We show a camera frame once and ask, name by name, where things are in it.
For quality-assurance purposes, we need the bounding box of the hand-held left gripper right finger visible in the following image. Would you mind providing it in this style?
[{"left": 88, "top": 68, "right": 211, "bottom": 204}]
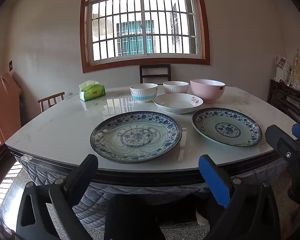
[{"left": 199, "top": 154, "right": 282, "bottom": 240}]

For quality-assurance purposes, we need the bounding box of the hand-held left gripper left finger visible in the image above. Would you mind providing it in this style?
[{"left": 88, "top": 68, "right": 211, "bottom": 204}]
[{"left": 16, "top": 154, "right": 99, "bottom": 240}]

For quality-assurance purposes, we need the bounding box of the small blue patterned plate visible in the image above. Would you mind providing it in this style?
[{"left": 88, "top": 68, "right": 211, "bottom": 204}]
[{"left": 192, "top": 107, "right": 263, "bottom": 147}]

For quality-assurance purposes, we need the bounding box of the large blue patterned plate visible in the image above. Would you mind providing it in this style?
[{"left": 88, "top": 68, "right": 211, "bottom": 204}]
[{"left": 90, "top": 111, "right": 182, "bottom": 165}]

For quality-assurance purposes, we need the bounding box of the white plate with pink flower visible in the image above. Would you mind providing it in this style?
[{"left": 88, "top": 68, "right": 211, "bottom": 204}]
[{"left": 153, "top": 93, "right": 204, "bottom": 114}]

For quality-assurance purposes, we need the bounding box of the pink bowl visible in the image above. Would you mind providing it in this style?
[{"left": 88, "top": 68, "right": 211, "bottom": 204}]
[{"left": 190, "top": 79, "right": 226, "bottom": 104}]

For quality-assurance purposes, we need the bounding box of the white bowl with blue stripes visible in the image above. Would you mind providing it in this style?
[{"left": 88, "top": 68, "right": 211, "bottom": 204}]
[{"left": 129, "top": 83, "right": 158, "bottom": 103}]

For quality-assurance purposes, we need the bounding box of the white ribbed bowl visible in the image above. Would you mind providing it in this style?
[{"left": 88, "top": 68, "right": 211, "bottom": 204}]
[{"left": 163, "top": 81, "right": 189, "bottom": 95}]

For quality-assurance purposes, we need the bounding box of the grey quilted table skirt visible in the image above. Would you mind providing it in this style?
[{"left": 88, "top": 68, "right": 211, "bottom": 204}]
[{"left": 14, "top": 152, "right": 285, "bottom": 230}]

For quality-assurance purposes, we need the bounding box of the dark wooden cabinet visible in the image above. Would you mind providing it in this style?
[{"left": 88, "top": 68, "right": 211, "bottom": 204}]
[{"left": 267, "top": 79, "right": 300, "bottom": 124}]

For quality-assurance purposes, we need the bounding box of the green tissue pack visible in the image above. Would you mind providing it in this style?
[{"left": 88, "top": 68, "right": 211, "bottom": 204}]
[{"left": 79, "top": 80, "right": 106, "bottom": 102}]

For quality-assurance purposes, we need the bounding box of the light wooden chair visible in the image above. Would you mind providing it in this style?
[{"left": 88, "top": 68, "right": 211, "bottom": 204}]
[{"left": 38, "top": 91, "right": 65, "bottom": 113}]

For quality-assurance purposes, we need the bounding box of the orange cloth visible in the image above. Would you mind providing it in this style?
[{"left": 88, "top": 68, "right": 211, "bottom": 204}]
[{"left": 0, "top": 72, "right": 22, "bottom": 145}]

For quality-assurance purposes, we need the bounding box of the dark wooden chair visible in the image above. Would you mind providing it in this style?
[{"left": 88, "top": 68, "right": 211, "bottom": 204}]
[{"left": 139, "top": 64, "right": 171, "bottom": 84}]

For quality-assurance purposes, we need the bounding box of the barred window with wooden frame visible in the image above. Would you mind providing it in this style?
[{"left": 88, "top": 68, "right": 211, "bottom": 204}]
[{"left": 80, "top": 0, "right": 211, "bottom": 74}]

